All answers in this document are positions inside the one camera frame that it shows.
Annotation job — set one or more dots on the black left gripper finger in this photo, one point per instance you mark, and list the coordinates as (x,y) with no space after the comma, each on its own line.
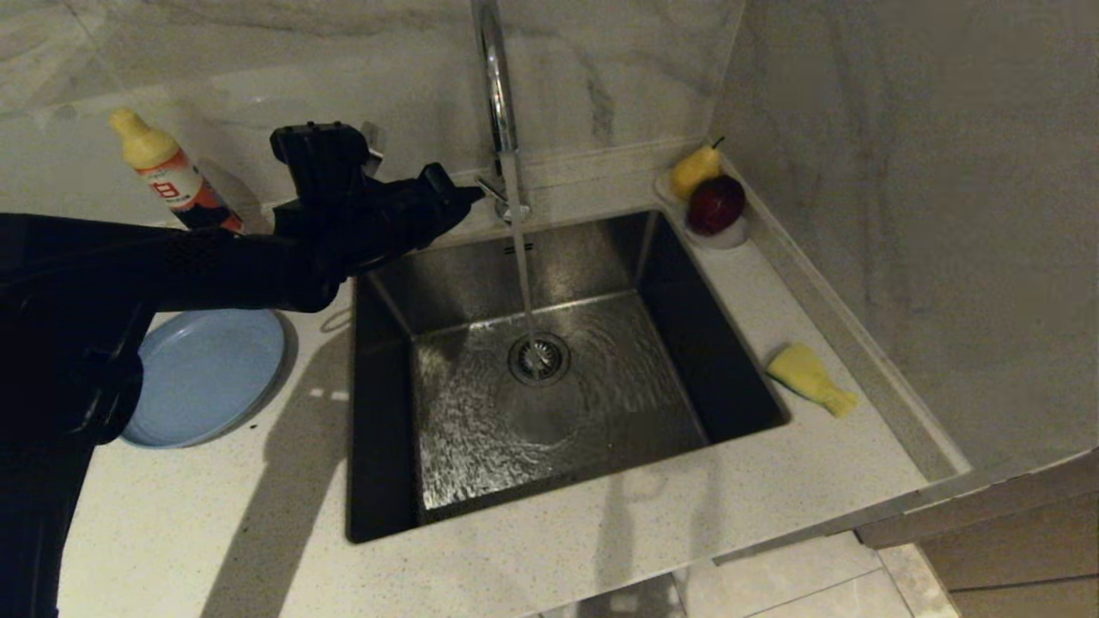
(322,159)
(442,197)

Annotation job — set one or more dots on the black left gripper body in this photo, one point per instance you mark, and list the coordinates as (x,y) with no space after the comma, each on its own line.
(352,223)

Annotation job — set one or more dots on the chrome faucet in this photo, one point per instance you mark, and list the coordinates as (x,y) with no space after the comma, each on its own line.
(496,86)

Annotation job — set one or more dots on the blue plate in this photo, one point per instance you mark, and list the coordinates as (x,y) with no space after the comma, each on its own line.
(215,378)

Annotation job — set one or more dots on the yellow sponge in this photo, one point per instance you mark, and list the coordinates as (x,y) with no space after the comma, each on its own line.
(803,369)

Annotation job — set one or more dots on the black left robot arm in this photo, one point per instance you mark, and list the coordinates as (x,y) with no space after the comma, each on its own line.
(129,275)

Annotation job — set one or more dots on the metal sink drain strainer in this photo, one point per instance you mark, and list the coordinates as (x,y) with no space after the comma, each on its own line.
(549,360)

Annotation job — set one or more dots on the stainless steel sink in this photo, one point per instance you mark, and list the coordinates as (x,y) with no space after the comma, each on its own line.
(652,412)

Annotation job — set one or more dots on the running water stream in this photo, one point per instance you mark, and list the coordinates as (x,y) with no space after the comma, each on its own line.
(519,249)

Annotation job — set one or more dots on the yellow pear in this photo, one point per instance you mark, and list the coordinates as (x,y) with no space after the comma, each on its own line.
(691,176)

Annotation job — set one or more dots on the red apple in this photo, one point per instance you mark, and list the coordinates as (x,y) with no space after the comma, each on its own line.
(715,206)

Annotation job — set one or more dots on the small white dish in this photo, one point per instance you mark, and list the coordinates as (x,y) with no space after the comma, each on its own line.
(730,241)

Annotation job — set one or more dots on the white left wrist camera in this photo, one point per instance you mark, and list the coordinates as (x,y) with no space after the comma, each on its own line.
(371,137)

